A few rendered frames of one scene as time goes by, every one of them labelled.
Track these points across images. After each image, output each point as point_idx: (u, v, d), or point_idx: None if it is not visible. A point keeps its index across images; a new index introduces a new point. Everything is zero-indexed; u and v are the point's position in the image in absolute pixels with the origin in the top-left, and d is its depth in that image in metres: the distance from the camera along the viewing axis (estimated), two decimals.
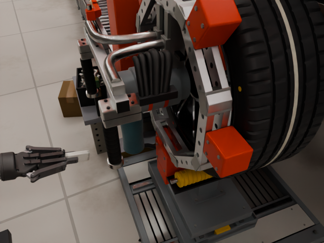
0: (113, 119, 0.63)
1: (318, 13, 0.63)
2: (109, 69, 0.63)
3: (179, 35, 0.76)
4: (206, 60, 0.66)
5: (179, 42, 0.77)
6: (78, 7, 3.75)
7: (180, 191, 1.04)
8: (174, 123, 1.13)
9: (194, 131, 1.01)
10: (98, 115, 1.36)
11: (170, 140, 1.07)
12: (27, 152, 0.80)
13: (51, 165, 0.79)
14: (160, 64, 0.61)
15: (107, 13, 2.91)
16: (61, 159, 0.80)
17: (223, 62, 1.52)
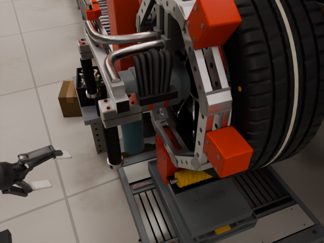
0: (113, 119, 0.63)
1: (318, 13, 0.63)
2: (109, 69, 0.63)
3: (179, 35, 0.76)
4: (206, 60, 0.66)
5: (179, 42, 0.77)
6: (78, 7, 3.75)
7: (180, 191, 1.04)
8: (174, 123, 1.13)
9: (194, 131, 1.01)
10: (98, 115, 1.36)
11: (170, 140, 1.07)
12: (22, 163, 0.78)
13: (21, 185, 0.85)
14: (160, 64, 0.61)
15: (107, 13, 2.91)
16: (28, 191, 0.87)
17: (223, 62, 1.52)
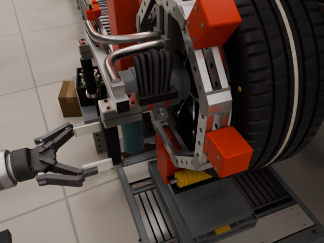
0: (113, 119, 0.63)
1: (318, 13, 0.63)
2: (109, 69, 0.63)
3: (179, 35, 0.76)
4: (206, 60, 0.66)
5: (179, 42, 0.77)
6: (78, 7, 3.75)
7: (180, 191, 1.04)
8: (174, 123, 1.13)
9: (194, 131, 1.01)
10: (98, 115, 1.36)
11: (170, 140, 1.07)
12: (44, 175, 0.63)
13: (60, 138, 0.72)
14: (160, 64, 0.61)
15: (107, 13, 2.91)
16: (70, 135, 0.74)
17: (223, 62, 1.52)
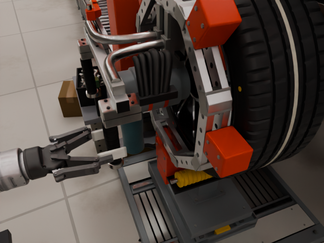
0: (113, 119, 0.63)
1: (318, 13, 0.63)
2: (109, 69, 0.63)
3: (179, 35, 0.76)
4: (206, 60, 0.66)
5: (179, 42, 0.77)
6: (78, 7, 3.75)
7: (180, 191, 1.04)
8: (174, 123, 1.13)
9: (194, 131, 1.01)
10: (98, 115, 1.36)
11: (170, 140, 1.07)
12: (58, 172, 0.65)
13: (75, 140, 0.72)
14: (160, 64, 0.61)
15: (107, 13, 2.91)
16: (87, 139, 0.74)
17: (223, 62, 1.52)
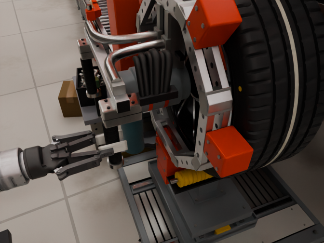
0: (113, 119, 0.63)
1: (318, 13, 0.64)
2: (109, 69, 0.63)
3: (179, 35, 0.76)
4: (206, 60, 0.66)
5: (179, 42, 0.77)
6: (78, 7, 3.75)
7: (180, 191, 1.04)
8: (174, 123, 1.13)
9: (195, 131, 1.01)
10: (98, 115, 1.36)
11: (170, 140, 1.07)
12: (59, 170, 0.65)
13: (78, 142, 0.71)
14: (161, 64, 0.61)
15: (107, 13, 2.91)
16: (91, 142, 0.73)
17: (223, 62, 1.52)
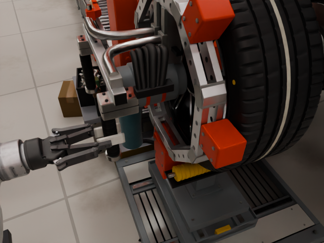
0: (111, 112, 0.65)
1: (310, 9, 0.65)
2: (107, 63, 0.65)
3: (175, 31, 0.78)
4: (201, 55, 0.68)
5: (175, 37, 0.79)
6: (78, 7, 3.75)
7: (177, 185, 1.06)
8: (172, 118, 1.15)
9: (191, 126, 1.03)
10: (98, 115, 1.36)
11: (168, 135, 1.09)
12: None
13: (77, 135, 0.73)
14: (157, 58, 0.63)
15: (107, 13, 2.91)
16: (89, 135, 0.75)
17: None
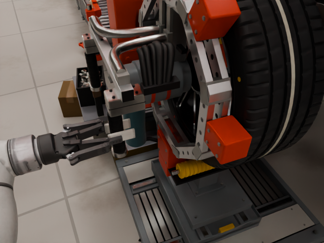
0: (117, 108, 0.66)
1: (314, 7, 0.66)
2: (114, 60, 0.66)
3: (181, 29, 0.79)
4: (207, 52, 0.69)
5: (181, 35, 0.80)
6: (78, 7, 3.75)
7: (181, 182, 1.07)
8: (176, 116, 1.16)
9: (195, 124, 1.04)
10: (98, 115, 1.36)
11: (172, 133, 1.10)
12: None
13: (88, 130, 0.74)
14: (164, 55, 0.64)
15: (107, 13, 2.91)
16: (100, 131, 0.76)
17: None
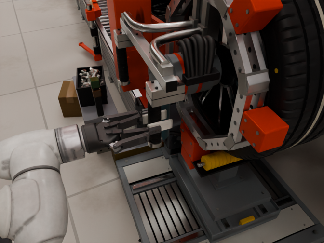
0: (160, 98, 0.69)
1: None
2: (156, 53, 0.68)
3: (214, 24, 0.81)
4: None
5: (213, 30, 0.83)
6: (78, 7, 3.75)
7: (206, 174, 1.10)
8: (198, 111, 1.19)
9: (220, 117, 1.07)
10: (98, 115, 1.36)
11: None
12: None
13: (127, 121, 0.77)
14: (205, 47, 0.67)
15: (107, 13, 2.91)
16: (137, 122, 0.79)
17: None
